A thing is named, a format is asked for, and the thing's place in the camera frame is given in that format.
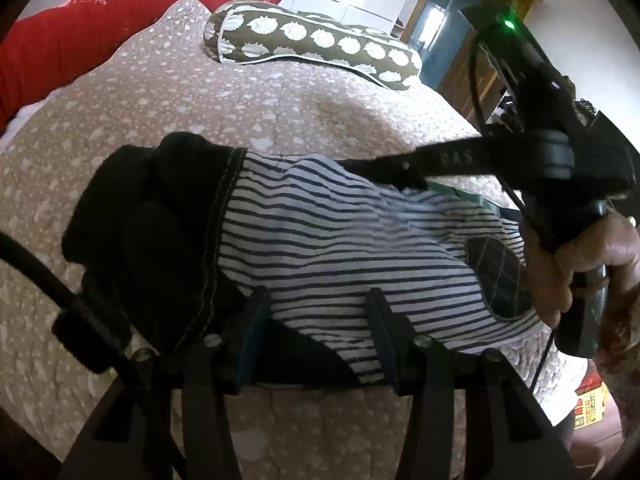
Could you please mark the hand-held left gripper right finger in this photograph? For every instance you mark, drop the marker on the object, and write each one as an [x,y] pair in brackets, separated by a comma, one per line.
[386,336]

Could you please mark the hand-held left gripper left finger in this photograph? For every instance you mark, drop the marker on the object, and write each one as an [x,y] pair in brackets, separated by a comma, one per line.
[250,336]

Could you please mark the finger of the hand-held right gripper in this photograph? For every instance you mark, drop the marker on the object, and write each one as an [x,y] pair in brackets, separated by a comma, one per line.
[450,160]

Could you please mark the striped pants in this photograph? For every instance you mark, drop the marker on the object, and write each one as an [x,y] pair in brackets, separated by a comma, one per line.
[325,240]

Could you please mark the black garment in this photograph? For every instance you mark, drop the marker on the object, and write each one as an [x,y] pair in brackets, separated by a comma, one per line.
[150,240]

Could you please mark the person's right forearm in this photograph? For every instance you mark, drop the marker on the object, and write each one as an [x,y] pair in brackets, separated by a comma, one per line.
[622,360]

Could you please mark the person's right hand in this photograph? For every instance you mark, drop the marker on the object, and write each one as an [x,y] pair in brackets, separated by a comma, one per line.
[547,275]

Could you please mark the wooden door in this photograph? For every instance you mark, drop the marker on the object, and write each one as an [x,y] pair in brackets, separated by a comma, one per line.
[445,35]

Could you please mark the olive white-spotted pillow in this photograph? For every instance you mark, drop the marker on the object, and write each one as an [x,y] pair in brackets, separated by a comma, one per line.
[310,40]

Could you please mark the colourful printed box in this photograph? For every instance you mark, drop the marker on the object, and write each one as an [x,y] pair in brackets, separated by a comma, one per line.
[590,400]

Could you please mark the beige spotted quilt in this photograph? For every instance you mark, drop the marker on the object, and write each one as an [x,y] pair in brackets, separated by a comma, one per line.
[200,110]

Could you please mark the red bolster pillow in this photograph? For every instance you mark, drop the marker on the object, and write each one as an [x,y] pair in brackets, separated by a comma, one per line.
[75,30]

